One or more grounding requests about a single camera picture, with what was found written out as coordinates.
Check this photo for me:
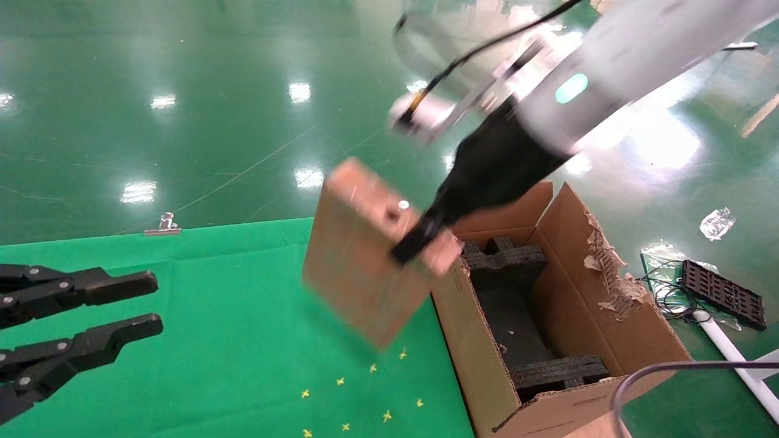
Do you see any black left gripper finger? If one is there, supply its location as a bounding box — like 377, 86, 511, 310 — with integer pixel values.
0, 313, 164, 426
0, 264, 159, 329

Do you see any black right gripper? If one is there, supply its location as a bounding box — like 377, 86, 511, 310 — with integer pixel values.
391, 97, 573, 265

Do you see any brown wooden block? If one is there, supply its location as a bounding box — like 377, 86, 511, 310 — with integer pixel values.
301, 157, 464, 350

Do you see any large open cardboard carton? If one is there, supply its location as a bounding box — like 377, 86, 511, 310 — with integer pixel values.
429, 179, 694, 438

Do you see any green cloth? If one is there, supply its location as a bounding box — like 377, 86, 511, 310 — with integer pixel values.
0, 217, 475, 438

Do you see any black foam base pad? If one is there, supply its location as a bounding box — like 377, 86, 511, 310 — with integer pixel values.
473, 285, 556, 366

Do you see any flat clear plastic bag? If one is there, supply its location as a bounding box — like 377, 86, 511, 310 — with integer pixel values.
640, 243, 688, 268

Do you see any crumpled clear plastic bag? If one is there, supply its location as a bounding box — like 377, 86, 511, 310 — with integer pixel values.
700, 207, 736, 241

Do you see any black plastic grid tray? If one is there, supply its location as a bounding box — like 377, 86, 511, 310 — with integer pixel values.
680, 260, 767, 332

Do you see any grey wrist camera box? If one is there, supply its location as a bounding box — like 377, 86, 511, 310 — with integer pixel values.
389, 91, 457, 144

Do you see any grey metal camera bracket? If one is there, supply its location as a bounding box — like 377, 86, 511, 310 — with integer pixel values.
453, 36, 548, 122

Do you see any thick black braided cable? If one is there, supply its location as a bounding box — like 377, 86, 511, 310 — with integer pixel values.
393, 0, 585, 107

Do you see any thin black wire coil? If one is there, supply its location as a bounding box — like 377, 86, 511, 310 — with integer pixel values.
636, 260, 700, 321

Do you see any thin dark cable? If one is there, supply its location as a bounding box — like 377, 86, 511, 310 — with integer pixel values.
612, 361, 779, 438

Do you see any white metal frame tube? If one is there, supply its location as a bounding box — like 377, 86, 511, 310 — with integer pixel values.
694, 309, 779, 423

